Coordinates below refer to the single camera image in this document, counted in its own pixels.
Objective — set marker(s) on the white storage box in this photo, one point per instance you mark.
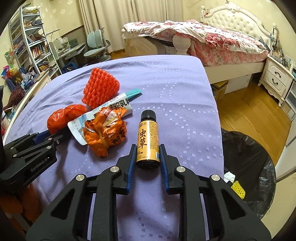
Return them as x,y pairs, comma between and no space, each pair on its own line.
238,83

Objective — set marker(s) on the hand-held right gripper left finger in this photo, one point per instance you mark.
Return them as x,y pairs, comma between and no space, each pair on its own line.
131,166

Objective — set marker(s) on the bin with black liner bag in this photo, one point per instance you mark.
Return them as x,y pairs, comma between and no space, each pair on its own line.
249,157

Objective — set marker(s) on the crumpled orange plastic bag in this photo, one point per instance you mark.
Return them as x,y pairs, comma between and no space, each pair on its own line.
101,136

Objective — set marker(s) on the white printed packet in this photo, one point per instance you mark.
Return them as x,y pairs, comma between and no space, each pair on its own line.
120,105

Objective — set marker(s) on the light blue desk chair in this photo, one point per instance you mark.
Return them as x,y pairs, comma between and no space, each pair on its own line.
97,37

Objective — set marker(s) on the yellow foam fruit net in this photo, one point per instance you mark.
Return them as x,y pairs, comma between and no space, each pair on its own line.
238,188

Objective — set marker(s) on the clear plastic drawer unit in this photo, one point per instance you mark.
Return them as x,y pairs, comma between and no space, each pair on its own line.
290,102

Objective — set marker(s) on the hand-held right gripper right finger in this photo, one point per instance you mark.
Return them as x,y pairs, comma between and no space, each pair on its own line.
163,166

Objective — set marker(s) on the floral quilt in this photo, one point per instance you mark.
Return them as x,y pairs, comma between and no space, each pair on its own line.
180,26

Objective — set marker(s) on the amber bottle with black cap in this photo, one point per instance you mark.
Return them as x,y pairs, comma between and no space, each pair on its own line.
148,136

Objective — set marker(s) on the dark maroon fuzzy cloth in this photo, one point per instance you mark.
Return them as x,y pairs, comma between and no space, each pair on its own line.
15,98

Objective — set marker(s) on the blue stool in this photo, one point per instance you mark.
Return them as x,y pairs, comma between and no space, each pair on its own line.
70,67

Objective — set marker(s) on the floral bed sheet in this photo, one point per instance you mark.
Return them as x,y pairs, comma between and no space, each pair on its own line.
222,53

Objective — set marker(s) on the beige curtains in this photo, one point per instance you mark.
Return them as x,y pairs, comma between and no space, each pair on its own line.
129,11

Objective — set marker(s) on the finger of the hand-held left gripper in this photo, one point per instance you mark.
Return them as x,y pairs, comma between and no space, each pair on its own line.
46,147
41,135

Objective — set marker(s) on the pile of small nightstand items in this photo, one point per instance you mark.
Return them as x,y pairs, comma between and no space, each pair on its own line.
281,51

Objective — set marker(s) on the white nightstand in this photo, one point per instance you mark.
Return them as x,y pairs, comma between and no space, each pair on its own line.
275,74

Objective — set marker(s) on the red foam fruit net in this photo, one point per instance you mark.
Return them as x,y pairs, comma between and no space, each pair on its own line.
101,85

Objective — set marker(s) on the grey study desk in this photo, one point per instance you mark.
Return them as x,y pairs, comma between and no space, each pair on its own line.
71,48

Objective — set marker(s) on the white bookshelf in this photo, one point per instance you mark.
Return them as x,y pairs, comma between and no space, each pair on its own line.
34,48

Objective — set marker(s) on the white paper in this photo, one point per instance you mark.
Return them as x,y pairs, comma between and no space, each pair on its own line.
229,177

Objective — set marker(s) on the blue plastic basket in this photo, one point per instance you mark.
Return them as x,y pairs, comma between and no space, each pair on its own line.
15,85

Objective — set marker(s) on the purple tablecloth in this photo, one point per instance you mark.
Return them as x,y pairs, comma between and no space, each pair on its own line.
173,97

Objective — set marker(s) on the brown cardboard box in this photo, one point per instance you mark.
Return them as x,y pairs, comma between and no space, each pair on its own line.
220,89

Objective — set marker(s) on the red plastic bag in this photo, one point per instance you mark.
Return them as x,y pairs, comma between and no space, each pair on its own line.
60,118

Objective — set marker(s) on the white bed frame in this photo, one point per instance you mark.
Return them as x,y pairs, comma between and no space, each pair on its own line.
231,70

